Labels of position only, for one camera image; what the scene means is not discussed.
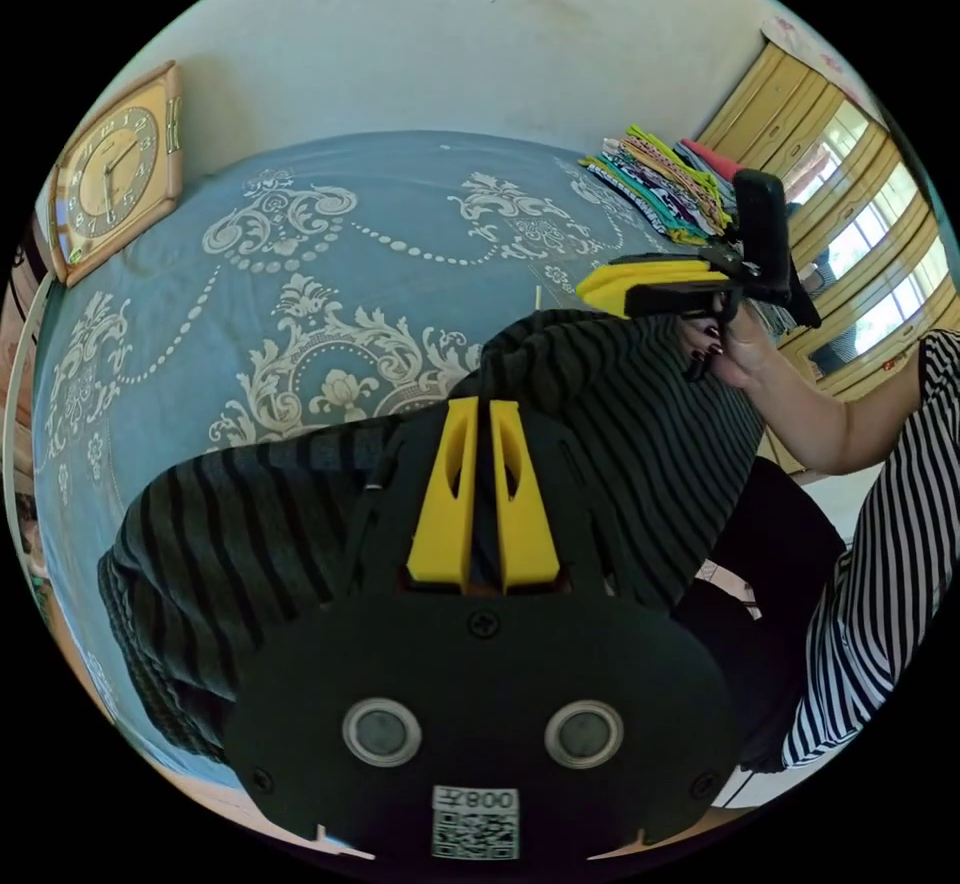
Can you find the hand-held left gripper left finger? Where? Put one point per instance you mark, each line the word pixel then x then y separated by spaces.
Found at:
pixel 441 509

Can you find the grey black striped long sleeve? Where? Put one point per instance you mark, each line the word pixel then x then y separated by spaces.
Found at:
pixel 637 411

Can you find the yellow cupboard with mirror doors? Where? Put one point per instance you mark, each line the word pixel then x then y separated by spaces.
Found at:
pixel 795 100

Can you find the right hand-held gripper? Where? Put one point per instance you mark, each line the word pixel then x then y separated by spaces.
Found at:
pixel 679 299

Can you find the square wooden wall clock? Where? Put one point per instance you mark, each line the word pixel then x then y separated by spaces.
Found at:
pixel 109 171

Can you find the person's right forearm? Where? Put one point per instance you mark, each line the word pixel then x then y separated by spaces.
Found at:
pixel 832 426

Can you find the person's body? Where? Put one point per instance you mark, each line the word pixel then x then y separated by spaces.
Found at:
pixel 877 561

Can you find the bed with blue printed sheet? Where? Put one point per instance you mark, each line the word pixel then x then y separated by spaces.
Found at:
pixel 375 194

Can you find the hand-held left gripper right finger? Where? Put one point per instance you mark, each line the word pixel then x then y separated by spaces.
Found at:
pixel 529 516

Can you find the person's right hand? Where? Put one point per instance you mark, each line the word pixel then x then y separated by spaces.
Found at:
pixel 742 355

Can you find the pile of clothes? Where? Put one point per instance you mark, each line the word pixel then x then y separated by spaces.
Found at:
pixel 660 179

